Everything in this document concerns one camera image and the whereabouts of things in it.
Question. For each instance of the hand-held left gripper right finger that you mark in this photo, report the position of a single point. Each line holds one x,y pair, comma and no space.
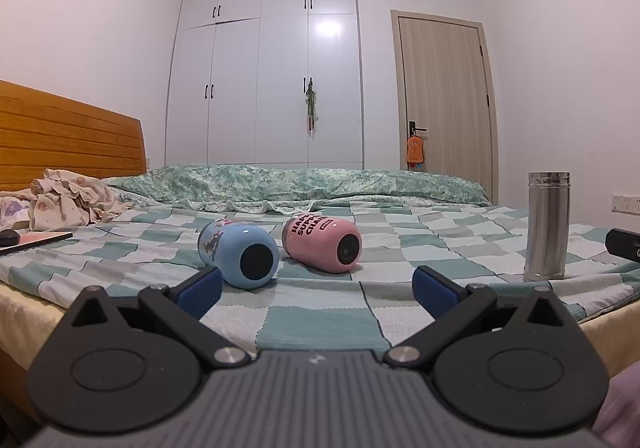
434,290

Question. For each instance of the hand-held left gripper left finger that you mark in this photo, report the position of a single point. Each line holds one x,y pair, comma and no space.
202,289

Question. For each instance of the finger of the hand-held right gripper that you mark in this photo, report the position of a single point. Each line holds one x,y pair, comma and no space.
622,244

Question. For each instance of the blue bottle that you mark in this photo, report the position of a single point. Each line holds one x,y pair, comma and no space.
227,253

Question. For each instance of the pink bottle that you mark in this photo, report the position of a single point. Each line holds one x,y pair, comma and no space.
315,243

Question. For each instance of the stainless steel cup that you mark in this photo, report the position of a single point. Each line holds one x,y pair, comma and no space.
546,228

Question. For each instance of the green checkered blanket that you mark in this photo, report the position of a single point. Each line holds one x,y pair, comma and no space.
320,308

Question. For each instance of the green floral quilt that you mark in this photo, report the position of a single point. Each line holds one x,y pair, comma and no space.
280,183

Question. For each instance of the orange hanging toy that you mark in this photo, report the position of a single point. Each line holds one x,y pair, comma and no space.
415,150

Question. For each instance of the crumpled printed cloth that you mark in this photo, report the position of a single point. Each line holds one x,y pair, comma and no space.
70,200

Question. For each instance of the pink clothing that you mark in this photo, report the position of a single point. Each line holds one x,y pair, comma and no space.
622,408

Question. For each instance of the pink flat book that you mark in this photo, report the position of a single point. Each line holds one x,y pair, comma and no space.
40,240

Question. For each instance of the yellow bed sheet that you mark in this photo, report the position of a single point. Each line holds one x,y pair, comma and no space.
20,323

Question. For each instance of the beige wooden door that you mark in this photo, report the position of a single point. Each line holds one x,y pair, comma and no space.
442,97

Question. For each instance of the small black object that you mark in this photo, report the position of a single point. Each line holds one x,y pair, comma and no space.
7,238

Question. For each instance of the purple printed pillow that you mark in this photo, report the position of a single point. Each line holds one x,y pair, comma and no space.
14,210

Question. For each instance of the wooden headboard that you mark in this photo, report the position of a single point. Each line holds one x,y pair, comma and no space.
65,137

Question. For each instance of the white wardrobe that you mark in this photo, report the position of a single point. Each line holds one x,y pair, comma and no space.
260,92

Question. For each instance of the green hanging ornament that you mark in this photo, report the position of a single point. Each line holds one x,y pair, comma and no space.
311,102

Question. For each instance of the white wall socket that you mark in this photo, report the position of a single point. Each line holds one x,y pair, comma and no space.
626,204

